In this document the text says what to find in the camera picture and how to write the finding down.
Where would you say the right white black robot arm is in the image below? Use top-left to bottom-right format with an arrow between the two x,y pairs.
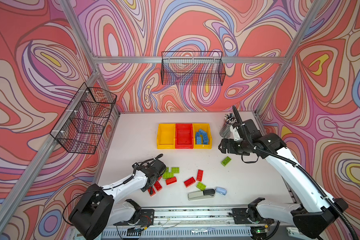
218,107 -> 359,240

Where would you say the right yellow plastic bin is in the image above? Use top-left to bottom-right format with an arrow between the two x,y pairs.
193,123 -> 213,149

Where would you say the black wire basket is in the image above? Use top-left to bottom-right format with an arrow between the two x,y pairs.
161,50 -> 226,86
50,83 -> 117,155

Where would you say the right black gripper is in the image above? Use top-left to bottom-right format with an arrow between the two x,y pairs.
218,138 -> 252,155

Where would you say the mesh cup of pencils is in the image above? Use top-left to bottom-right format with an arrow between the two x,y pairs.
220,113 -> 237,139

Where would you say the red plastic bin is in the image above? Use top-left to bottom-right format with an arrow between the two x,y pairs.
175,124 -> 194,149

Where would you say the back black wire basket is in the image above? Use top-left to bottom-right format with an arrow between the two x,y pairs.
161,50 -> 226,86

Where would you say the white label device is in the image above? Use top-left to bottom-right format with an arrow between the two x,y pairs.
286,227 -> 313,240

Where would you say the left black wire basket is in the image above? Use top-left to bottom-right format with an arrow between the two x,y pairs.
50,83 -> 117,155

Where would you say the grey black stapler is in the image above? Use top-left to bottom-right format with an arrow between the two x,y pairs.
188,189 -> 216,201

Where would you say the green lego brick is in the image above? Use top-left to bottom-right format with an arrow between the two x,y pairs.
221,157 -> 232,167
162,172 -> 174,180
196,182 -> 206,191
171,167 -> 180,174

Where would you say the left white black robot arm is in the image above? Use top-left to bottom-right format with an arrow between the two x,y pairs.
64,154 -> 167,240

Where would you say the left yellow plastic bin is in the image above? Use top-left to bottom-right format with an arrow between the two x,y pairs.
157,124 -> 176,149

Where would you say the light blue computer mouse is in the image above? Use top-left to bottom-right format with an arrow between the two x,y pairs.
215,187 -> 227,196

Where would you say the yellow plastic bin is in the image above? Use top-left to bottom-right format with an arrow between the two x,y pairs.
157,124 -> 176,149
193,123 -> 213,149

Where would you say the red lego brick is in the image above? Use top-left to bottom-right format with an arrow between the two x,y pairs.
166,177 -> 177,186
196,170 -> 204,182
148,187 -> 156,197
154,181 -> 163,191
184,177 -> 196,188

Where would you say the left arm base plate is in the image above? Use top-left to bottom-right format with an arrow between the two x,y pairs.
114,209 -> 155,227

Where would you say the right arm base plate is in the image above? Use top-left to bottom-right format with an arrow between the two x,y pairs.
228,208 -> 275,225

